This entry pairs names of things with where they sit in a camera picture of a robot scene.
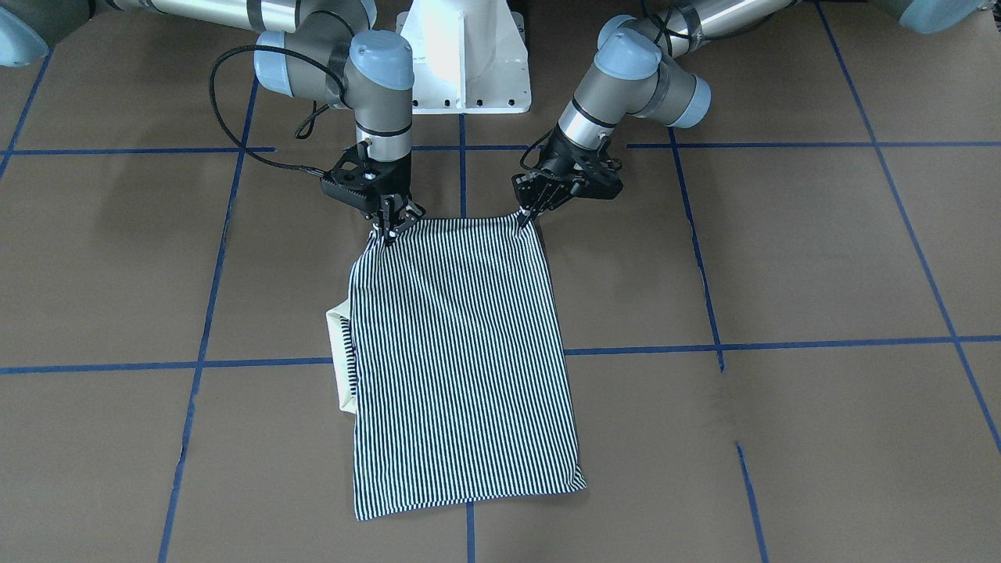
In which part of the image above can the brown paper table cover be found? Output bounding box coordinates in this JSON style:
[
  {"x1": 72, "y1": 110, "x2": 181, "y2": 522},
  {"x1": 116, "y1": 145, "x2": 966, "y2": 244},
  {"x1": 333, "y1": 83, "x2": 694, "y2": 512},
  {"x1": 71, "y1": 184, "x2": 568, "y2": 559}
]
[{"x1": 1, "y1": 1, "x2": 1000, "y2": 562}]

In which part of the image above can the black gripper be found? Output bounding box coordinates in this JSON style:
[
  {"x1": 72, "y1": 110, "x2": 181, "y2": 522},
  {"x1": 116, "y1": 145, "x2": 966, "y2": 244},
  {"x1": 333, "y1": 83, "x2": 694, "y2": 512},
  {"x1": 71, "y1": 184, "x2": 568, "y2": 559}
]
[
  {"x1": 511, "y1": 129, "x2": 623, "y2": 229},
  {"x1": 321, "y1": 142, "x2": 426, "y2": 246}
]

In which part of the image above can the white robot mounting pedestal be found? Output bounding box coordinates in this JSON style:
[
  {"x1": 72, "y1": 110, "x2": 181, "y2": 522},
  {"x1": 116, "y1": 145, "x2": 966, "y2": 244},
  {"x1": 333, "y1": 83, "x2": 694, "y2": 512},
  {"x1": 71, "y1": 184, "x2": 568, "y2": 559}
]
[{"x1": 396, "y1": 1, "x2": 533, "y2": 115}]

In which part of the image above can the navy white striped polo shirt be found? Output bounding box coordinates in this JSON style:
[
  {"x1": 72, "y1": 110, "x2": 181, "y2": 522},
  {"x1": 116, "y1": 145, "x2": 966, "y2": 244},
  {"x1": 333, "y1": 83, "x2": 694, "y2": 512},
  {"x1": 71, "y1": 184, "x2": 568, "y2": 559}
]
[{"x1": 326, "y1": 213, "x2": 587, "y2": 521}]

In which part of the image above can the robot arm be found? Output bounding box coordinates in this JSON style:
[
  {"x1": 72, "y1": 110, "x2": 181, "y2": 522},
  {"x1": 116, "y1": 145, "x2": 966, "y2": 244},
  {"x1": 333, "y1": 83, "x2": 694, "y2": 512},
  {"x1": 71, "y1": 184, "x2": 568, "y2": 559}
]
[
  {"x1": 462, "y1": 1, "x2": 999, "y2": 264},
  {"x1": 1, "y1": 1, "x2": 425, "y2": 246}
]

